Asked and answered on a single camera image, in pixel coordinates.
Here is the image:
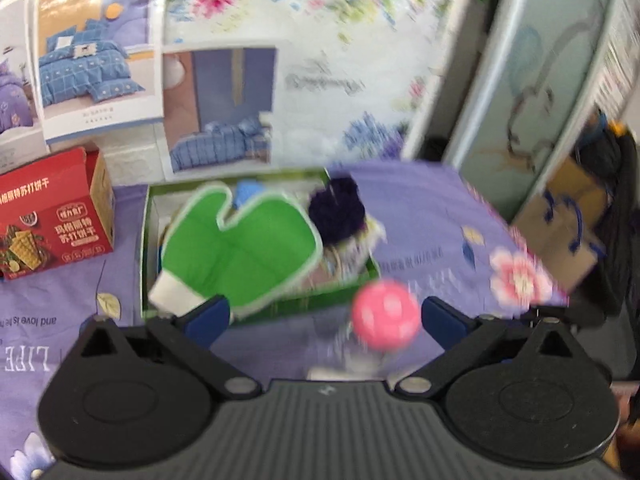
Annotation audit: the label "black bag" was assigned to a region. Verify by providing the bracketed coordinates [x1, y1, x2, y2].
[585, 110, 640, 311]

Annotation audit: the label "purple bedding package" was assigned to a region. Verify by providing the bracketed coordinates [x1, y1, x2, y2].
[0, 0, 51, 161]

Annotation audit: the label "blue checked bedding package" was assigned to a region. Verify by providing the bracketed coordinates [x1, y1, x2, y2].
[32, 0, 168, 143]

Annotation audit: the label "purple floral bedsheet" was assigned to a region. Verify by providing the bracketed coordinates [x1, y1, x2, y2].
[0, 160, 571, 480]

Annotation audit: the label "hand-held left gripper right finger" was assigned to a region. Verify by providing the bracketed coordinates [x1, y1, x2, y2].
[395, 296, 591, 396]

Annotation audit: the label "brown paper bag blue handles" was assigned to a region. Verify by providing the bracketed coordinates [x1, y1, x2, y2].
[512, 187, 608, 293]

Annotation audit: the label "floral oven mitt green lining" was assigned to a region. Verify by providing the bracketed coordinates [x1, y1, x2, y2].
[147, 180, 323, 318]

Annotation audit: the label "red cracker box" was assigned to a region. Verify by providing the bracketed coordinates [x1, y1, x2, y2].
[0, 142, 116, 282]

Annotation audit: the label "blue cloth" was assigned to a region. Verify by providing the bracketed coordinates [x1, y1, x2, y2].
[232, 180, 273, 208]

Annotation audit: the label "floral bedding package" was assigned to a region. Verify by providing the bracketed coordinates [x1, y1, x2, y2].
[160, 0, 453, 181]

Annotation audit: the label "navy pompom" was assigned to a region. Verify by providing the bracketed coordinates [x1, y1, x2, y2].
[306, 175, 368, 246]

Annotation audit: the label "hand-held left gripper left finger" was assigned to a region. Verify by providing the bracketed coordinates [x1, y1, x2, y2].
[77, 294, 263, 397]

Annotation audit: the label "green cardboard box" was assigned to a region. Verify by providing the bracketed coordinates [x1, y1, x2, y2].
[140, 167, 381, 326]

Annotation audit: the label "glass bottle pink lid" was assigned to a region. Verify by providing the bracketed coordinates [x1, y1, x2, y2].
[307, 280, 421, 382]

